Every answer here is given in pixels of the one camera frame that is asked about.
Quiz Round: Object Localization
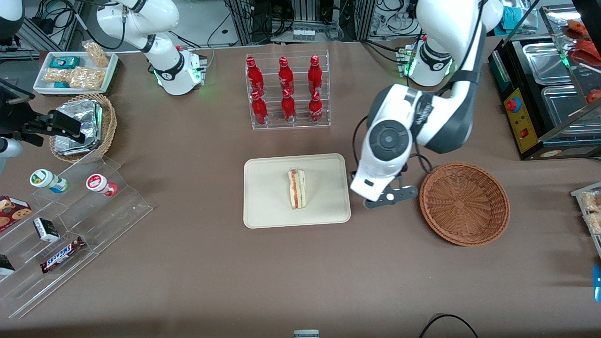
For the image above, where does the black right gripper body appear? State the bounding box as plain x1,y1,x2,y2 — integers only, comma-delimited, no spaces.
0,79,37,138

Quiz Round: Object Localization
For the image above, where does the triangular sandwich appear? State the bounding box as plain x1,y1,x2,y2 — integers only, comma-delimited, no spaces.
287,169,307,210

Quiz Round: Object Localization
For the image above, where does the foil wrapped sandwich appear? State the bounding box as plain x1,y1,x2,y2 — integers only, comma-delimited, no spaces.
55,100,103,141
54,135,102,157

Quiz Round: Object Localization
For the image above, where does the white rectangular snack tray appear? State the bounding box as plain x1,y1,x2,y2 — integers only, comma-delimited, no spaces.
33,51,119,95

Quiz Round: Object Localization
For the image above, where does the light tan wicker basket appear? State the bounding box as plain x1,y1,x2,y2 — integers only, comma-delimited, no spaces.
49,93,117,164

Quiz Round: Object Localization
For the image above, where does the brown wicker basket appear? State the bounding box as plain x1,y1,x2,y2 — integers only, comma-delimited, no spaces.
419,162,511,247

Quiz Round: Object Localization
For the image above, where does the beige plastic tray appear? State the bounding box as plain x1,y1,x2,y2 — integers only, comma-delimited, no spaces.
243,153,352,230

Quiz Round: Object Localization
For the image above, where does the small rice cracker bag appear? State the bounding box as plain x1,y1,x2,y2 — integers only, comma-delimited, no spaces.
44,68,72,85

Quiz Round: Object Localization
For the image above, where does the green lid yogurt cup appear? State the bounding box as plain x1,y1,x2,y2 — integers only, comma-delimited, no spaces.
30,169,69,194

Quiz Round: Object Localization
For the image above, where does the large rice cracker bag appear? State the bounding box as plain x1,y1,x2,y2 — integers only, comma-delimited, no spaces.
69,66,107,90

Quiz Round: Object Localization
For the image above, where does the red lid yogurt cup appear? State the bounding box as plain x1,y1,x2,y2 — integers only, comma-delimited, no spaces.
85,173,118,197

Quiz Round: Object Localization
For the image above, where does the clear bag of peanuts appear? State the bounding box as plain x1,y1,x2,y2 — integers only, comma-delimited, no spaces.
82,40,110,68

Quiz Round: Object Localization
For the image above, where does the red cookie box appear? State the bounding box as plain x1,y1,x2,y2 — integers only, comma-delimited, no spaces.
0,195,33,233

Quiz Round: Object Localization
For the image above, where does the clear acrylic bottle rack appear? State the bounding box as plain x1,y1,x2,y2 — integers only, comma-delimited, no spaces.
245,49,331,131

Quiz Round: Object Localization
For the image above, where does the red cola bottle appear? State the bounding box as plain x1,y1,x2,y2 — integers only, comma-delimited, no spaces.
251,90,270,126
246,56,265,92
281,88,298,124
278,56,296,92
308,91,324,125
308,55,324,92

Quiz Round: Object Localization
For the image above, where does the small black white box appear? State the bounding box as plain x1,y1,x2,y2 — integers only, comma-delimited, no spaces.
33,217,61,243

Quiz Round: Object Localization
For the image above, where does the clear acrylic stepped shelf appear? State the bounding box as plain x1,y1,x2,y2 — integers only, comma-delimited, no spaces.
0,155,154,320

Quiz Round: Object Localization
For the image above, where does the Snickers chocolate bar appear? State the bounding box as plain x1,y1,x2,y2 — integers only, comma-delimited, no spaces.
40,236,86,274

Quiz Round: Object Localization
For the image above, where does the black food warmer machine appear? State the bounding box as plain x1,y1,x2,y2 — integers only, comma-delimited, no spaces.
488,5,601,161

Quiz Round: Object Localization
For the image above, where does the clear acrylic snack container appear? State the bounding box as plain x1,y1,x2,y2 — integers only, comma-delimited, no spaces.
570,182,601,260

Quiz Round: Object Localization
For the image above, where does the teal cloth bundle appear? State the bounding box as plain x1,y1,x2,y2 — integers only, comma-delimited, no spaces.
501,7,539,30

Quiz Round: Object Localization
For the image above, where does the black floor cable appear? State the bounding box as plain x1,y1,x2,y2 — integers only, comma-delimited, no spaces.
418,314,479,338

